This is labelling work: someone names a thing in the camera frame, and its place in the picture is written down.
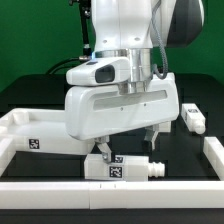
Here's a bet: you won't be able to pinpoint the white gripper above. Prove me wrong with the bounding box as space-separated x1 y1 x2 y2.
65 73 179 163

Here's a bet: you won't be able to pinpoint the white desk tabletop tray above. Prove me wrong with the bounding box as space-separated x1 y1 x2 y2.
0 108 94 155

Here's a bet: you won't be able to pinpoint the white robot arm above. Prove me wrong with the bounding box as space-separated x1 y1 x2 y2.
65 0 204 163

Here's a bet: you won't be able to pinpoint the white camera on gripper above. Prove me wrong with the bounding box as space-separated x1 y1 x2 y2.
66 57 131 86

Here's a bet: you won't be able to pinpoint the white L-shaped fence wall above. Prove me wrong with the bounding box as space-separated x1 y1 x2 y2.
0 135 224 211

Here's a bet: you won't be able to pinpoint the black cables at base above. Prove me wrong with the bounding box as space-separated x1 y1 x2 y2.
45 0 96 76

